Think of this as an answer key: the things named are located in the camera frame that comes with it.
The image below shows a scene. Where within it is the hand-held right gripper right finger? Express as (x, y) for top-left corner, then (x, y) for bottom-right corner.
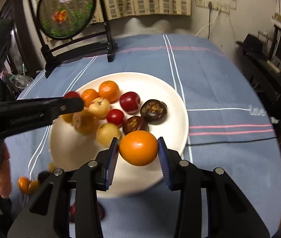
(157, 136), (271, 238)

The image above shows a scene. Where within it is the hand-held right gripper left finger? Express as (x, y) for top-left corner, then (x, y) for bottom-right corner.
(7, 137), (120, 238)

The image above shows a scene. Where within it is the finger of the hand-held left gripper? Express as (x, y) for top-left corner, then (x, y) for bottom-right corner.
(0, 97), (84, 142)

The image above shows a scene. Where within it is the tan round fruit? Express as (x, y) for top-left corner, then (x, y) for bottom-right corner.
(96, 123), (121, 146)
(88, 97), (111, 119)
(72, 109), (99, 135)

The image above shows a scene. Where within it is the white round plate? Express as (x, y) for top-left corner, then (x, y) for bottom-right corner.
(49, 72), (189, 199)

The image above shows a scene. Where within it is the red cherry tomato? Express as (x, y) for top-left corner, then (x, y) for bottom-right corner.
(106, 109), (125, 126)
(64, 91), (81, 99)

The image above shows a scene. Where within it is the dark brown mangosteen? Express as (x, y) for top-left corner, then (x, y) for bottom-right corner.
(140, 99), (168, 125)
(123, 116), (149, 135)

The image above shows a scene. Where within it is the person's left hand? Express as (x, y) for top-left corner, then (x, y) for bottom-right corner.
(0, 142), (12, 199)

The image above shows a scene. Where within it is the clear plastic bag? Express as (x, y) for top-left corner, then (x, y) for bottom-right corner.
(10, 73), (34, 90)

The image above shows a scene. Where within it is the blue plaid tablecloth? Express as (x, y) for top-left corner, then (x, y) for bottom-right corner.
(5, 33), (281, 238)

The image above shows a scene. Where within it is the dark framed painting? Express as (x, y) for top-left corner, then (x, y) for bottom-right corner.
(0, 0), (44, 77)

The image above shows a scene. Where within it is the round goldfish screen black stand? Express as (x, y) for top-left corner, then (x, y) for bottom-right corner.
(28, 0), (118, 78)

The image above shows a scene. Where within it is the black desk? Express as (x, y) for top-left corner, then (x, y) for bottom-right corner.
(240, 52), (281, 119)

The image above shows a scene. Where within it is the black hat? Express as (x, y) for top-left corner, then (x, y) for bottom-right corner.
(236, 33), (268, 57)

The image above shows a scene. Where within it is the white power cable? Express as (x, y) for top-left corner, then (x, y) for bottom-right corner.
(195, 7), (220, 37)

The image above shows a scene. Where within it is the white wall socket strip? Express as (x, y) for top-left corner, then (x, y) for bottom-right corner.
(209, 2), (231, 14)

